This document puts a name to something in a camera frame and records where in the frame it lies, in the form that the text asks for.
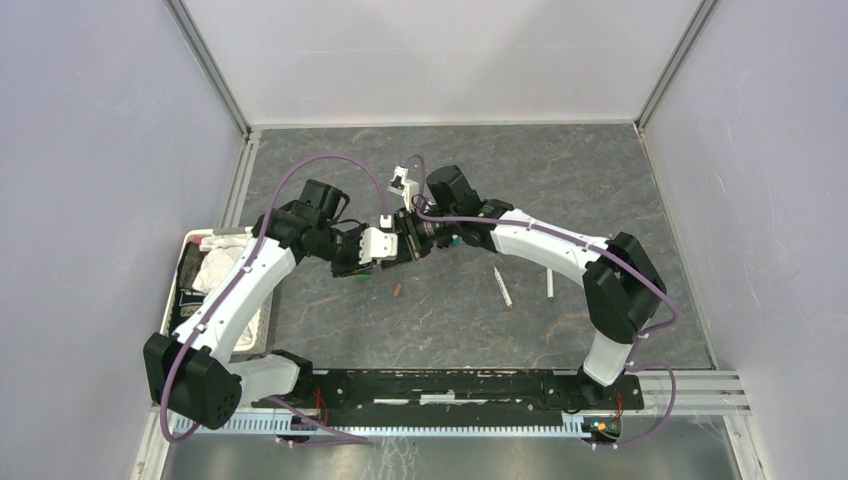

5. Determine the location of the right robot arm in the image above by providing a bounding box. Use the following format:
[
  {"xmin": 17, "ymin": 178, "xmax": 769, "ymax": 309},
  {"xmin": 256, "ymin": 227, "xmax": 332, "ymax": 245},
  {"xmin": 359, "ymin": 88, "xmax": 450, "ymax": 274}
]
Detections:
[{"xmin": 384, "ymin": 165, "xmax": 668, "ymax": 408}]

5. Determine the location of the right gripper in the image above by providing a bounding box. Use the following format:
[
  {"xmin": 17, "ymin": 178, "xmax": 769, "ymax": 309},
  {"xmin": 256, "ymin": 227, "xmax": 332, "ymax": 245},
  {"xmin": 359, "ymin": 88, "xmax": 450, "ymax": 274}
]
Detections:
[{"xmin": 382, "ymin": 205, "xmax": 459, "ymax": 270}]

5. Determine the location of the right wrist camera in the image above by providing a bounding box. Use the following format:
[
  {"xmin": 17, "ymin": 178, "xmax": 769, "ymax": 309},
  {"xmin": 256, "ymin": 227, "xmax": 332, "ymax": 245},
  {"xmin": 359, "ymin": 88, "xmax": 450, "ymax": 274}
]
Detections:
[{"xmin": 387, "ymin": 165, "xmax": 420, "ymax": 197}]

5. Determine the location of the brown capped white marker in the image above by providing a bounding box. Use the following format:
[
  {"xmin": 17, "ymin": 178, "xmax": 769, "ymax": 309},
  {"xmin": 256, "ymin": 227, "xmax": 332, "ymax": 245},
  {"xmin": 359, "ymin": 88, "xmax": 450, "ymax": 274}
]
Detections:
[{"xmin": 493, "ymin": 266, "xmax": 514, "ymax": 309}]

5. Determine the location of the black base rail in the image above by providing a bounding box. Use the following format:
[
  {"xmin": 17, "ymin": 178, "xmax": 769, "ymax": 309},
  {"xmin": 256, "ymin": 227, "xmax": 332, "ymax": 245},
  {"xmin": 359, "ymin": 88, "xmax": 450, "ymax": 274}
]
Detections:
[{"xmin": 282, "ymin": 368, "xmax": 645, "ymax": 428}]

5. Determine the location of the white plastic basket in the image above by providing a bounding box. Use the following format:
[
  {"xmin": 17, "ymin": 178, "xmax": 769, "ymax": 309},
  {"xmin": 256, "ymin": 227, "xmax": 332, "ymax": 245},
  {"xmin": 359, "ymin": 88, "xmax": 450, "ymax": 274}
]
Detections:
[{"xmin": 161, "ymin": 227, "xmax": 277, "ymax": 355}]

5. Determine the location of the white cloth in basket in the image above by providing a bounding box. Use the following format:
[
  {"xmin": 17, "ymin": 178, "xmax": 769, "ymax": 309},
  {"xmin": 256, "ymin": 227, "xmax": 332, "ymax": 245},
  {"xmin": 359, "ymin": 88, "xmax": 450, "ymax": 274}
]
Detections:
[{"xmin": 192, "ymin": 234, "xmax": 248, "ymax": 294}]

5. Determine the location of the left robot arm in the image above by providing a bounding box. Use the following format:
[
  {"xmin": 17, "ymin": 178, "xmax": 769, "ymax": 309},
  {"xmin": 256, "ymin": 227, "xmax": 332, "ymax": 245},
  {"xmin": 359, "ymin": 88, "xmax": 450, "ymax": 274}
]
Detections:
[{"xmin": 143, "ymin": 180, "xmax": 367, "ymax": 430}]

